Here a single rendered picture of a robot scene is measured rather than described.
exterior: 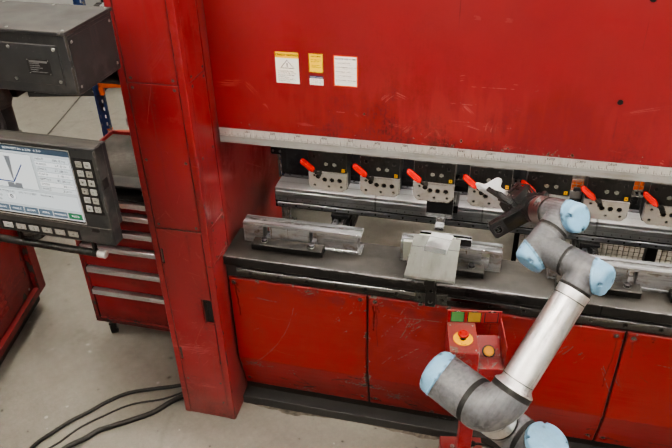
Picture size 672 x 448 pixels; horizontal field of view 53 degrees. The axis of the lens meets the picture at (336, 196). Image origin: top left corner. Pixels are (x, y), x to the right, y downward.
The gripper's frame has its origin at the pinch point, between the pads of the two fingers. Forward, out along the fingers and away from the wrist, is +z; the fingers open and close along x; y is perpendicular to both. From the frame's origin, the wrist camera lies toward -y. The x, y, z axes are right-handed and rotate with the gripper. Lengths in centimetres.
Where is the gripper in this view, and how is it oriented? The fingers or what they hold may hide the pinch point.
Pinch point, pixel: (487, 205)
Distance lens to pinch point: 196.4
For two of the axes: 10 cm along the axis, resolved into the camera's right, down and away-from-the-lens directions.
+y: 7.3, -6.5, 2.2
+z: -3.8, -1.1, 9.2
